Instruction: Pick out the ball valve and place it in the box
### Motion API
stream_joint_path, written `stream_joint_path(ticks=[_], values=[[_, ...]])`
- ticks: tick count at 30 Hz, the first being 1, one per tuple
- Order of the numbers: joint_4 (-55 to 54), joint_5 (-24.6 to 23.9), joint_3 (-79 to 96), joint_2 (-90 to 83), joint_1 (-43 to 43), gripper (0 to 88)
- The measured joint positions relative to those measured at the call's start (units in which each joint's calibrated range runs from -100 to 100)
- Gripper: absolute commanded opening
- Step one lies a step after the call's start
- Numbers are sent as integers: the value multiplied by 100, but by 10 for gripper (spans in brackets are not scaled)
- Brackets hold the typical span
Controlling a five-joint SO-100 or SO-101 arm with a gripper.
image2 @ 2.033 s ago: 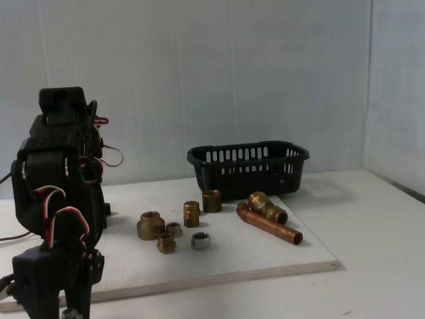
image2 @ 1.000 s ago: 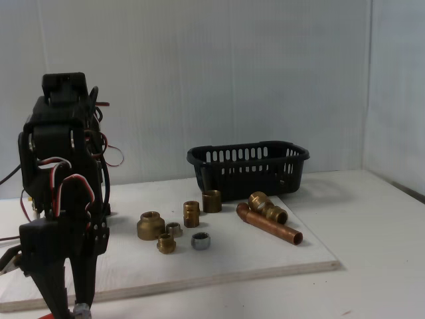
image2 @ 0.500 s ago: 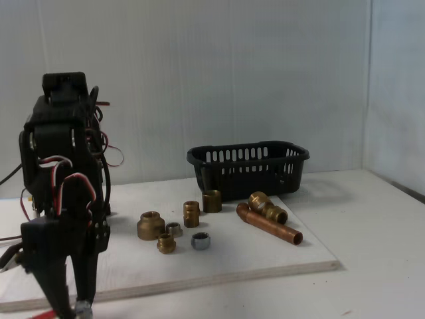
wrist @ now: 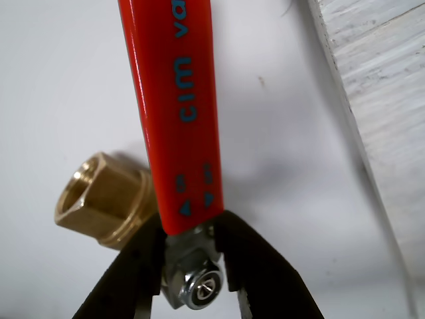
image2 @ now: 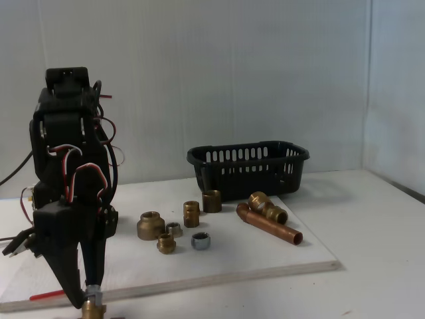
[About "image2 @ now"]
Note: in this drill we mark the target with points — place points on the brass compression coupling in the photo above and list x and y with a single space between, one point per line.
270 209

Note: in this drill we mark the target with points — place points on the large brass reducer fitting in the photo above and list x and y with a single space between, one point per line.
149 227

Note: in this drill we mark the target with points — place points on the small silver hex bushing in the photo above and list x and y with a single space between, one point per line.
174 229

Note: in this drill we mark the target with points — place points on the black gripper camera module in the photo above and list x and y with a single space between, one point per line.
13 246

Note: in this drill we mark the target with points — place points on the brass sleeve coupling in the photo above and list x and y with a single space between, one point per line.
212 202

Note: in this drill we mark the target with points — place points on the black slotted plastic basket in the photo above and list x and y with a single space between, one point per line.
252 189

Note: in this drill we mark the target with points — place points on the brass hex nipple fitting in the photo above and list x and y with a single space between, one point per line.
191 214

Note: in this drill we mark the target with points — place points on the small brass threaded fitting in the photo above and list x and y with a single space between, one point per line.
166 244

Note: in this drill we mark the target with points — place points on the chrome nut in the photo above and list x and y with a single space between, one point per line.
199 242

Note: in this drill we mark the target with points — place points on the white wooden board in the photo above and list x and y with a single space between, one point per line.
249 252

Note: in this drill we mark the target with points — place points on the small controller circuit board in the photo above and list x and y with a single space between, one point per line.
31 199

